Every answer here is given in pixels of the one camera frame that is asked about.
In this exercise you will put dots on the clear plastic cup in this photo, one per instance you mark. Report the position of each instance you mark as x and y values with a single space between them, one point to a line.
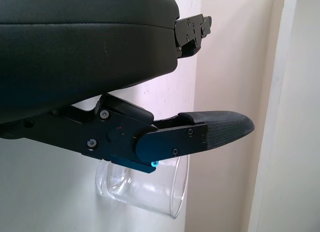
150 192

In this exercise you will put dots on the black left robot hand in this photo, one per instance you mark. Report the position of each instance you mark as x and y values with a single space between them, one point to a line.
87 54

